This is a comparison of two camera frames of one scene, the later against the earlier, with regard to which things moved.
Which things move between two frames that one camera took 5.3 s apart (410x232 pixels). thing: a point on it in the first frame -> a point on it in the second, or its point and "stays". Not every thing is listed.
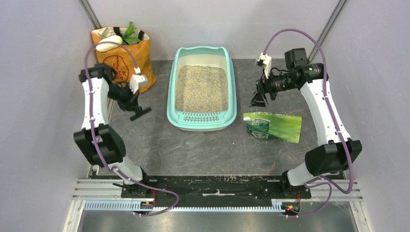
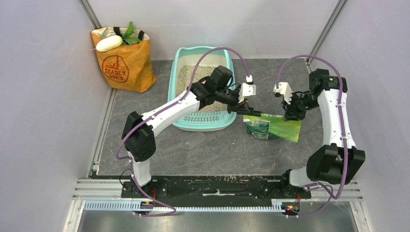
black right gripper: [263, 86] -> [291, 113]
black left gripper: [131, 104] -> [236, 104]
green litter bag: [268, 125] stays
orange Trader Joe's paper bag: [127, 58] stays
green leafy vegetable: [127, 37] stays
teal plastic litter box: [201, 90] stays
